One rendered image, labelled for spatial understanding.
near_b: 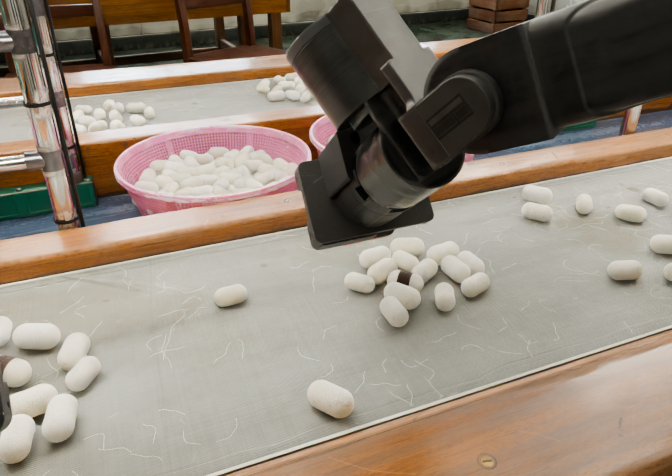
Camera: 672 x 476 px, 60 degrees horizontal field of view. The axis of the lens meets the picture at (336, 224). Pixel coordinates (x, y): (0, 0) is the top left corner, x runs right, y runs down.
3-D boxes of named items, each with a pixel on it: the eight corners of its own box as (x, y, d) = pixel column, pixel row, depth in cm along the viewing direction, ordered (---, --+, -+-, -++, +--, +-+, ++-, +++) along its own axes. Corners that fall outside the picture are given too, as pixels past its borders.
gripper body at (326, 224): (291, 170, 46) (314, 135, 39) (405, 152, 49) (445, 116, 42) (310, 249, 45) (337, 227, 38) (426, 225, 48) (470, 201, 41)
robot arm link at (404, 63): (252, 74, 36) (368, -76, 28) (332, 51, 43) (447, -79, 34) (357, 225, 36) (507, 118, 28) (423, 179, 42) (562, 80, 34)
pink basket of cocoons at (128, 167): (350, 218, 84) (351, 157, 79) (188, 291, 68) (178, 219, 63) (243, 166, 101) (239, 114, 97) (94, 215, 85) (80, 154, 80)
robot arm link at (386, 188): (325, 146, 40) (356, 104, 34) (385, 109, 42) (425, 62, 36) (382, 227, 40) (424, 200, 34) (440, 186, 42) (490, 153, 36)
